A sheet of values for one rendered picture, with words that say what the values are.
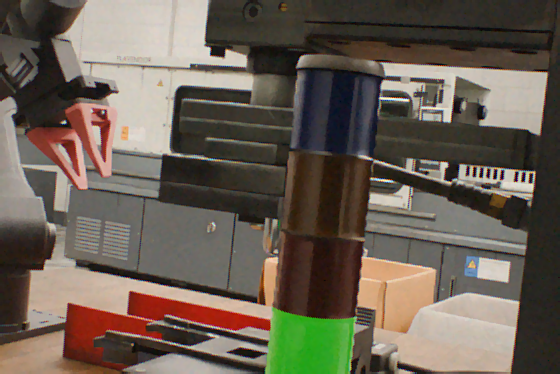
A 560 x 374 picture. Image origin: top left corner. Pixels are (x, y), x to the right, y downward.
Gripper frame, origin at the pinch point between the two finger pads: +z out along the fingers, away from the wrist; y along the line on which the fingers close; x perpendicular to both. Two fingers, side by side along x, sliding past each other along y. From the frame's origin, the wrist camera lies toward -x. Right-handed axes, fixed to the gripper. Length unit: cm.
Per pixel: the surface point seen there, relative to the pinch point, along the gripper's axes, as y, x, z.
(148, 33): -319, 663, -300
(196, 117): 22.5, -17.9, 5.0
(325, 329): 36, -41, 23
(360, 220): 38, -40, 19
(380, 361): 15.6, 18.6, 29.9
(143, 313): -7.7, 12.0, 14.6
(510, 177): -22, 464, -10
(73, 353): -10.2, 0.5, 16.5
